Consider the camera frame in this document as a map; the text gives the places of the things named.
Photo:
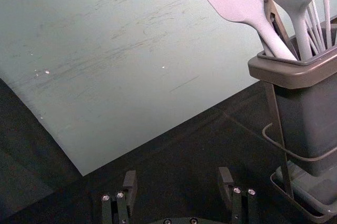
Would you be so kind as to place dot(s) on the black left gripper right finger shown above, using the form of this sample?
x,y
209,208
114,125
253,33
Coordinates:
x,y
226,184

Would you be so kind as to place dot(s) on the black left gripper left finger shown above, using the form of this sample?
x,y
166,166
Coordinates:
x,y
130,187

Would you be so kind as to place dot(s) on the black table cloth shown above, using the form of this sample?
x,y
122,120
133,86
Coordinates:
x,y
184,150

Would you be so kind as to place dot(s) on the black rack with steel bars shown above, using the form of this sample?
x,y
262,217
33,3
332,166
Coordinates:
x,y
283,139

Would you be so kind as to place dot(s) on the dark grey drip tray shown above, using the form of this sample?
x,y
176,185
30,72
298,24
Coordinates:
x,y
310,195

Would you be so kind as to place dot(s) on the dark grey utensil holder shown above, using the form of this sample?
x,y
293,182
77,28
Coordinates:
x,y
308,118

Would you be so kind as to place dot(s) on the steel kitchen tongs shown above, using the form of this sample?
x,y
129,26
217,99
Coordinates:
x,y
275,19

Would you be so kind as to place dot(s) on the pale grey silicone whisk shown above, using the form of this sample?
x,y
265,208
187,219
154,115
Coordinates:
x,y
324,2

